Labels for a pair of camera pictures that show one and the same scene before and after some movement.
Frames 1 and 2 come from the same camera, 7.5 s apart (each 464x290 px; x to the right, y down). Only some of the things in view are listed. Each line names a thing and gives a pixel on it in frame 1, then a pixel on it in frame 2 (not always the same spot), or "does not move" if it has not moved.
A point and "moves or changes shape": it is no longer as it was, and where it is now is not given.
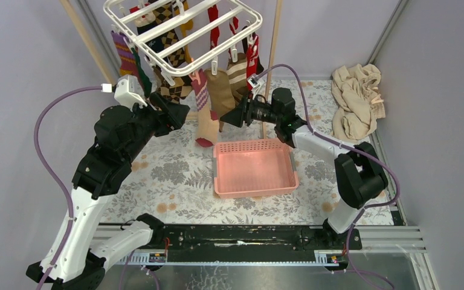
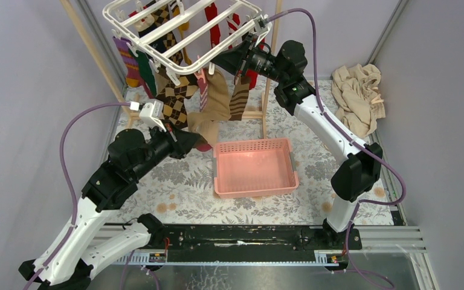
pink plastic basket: x=254 y=168 does not move
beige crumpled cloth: x=358 y=100 does not move
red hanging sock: x=212 y=14 does not move
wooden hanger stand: x=68 y=8 does not move
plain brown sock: x=221 y=96 moves or changes shape
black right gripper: x=243 y=112 → x=235 y=60
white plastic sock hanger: x=177 y=36 does not move
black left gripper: x=171 y=115 → x=182 y=142
